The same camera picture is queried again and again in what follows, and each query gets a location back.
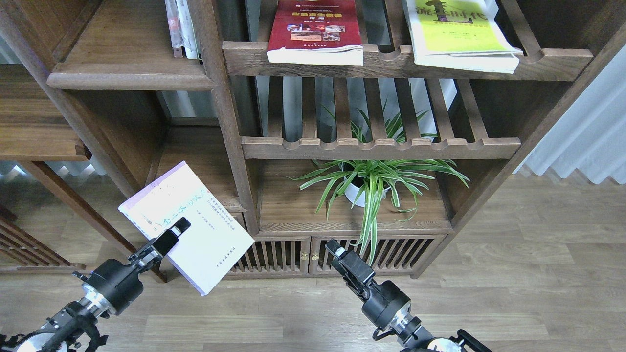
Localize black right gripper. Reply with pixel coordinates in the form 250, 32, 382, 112
326, 239, 411, 330

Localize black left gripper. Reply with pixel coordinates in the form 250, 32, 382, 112
86, 218, 191, 315

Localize white and lilac book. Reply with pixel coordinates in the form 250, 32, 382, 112
118, 162, 253, 296

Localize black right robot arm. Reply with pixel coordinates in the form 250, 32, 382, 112
326, 239, 490, 352

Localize upright white books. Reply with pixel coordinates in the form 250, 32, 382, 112
165, 0, 202, 60

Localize right slatted cabinet door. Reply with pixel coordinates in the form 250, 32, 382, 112
308, 234, 447, 277

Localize slatted cabinet door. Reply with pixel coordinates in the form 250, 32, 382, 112
308, 234, 447, 277
226, 237, 311, 278

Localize white plant pot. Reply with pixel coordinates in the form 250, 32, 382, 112
343, 176, 391, 207

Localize left slatted cabinet door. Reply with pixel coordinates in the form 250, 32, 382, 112
226, 237, 311, 278

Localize green spider plant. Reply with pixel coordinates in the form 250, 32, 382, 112
290, 100, 471, 267

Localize dark wooden bookshelf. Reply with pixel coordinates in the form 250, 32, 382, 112
1, 0, 625, 278

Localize red book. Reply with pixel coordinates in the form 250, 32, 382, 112
267, 0, 364, 66

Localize yellow-green book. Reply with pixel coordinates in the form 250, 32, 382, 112
402, 0, 522, 74

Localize white curtain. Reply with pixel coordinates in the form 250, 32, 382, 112
515, 47, 626, 185

